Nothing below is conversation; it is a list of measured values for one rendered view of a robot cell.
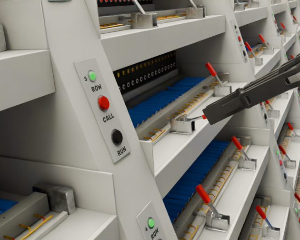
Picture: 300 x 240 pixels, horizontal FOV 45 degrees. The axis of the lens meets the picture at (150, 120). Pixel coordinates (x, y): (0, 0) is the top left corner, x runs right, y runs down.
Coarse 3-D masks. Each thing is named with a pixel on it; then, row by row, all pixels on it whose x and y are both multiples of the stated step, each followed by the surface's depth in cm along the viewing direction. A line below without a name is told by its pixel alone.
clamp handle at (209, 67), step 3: (207, 63) 86; (207, 66) 86; (210, 66) 86; (210, 69) 86; (213, 69) 87; (210, 72) 86; (213, 72) 86; (213, 75) 86; (216, 75) 87; (216, 78) 86; (219, 81) 86; (222, 84) 87
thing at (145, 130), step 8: (208, 80) 93; (216, 80) 98; (192, 88) 86; (200, 88) 87; (184, 96) 79; (192, 96) 82; (176, 104) 73; (184, 104) 77; (160, 112) 68; (168, 112) 69; (176, 112) 72; (152, 120) 64; (160, 120) 66; (136, 128) 61; (144, 128) 60; (152, 128) 63; (160, 128) 66; (144, 136) 60
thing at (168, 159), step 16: (192, 64) 105; (224, 64) 101; (240, 64) 99; (160, 80) 94; (224, 80) 100; (240, 80) 100; (128, 96) 79; (192, 112) 75; (208, 128) 69; (144, 144) 47; (160, 144) 59; (176, 144) 59; (192, 144) 61; (208, 144) 70; (160, 160) 53; (176, 160) 55; (192, 160) 62; (160, 176) 50; (176, 176) 56; (160, 192) 51
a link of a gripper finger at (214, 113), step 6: (228, 96) 58; (234, 96) 57; (216, 102) 59; (222, 102) 58; (204, 108) 60; (210, 108) 60; (216, 108) 59; (240, 108) 57; (204, 114) 60; (210, 114) 60; (216, 114) 59; (222, 114) 59; (228, 114) 59; (210, 120) 60; (216, 120) 60
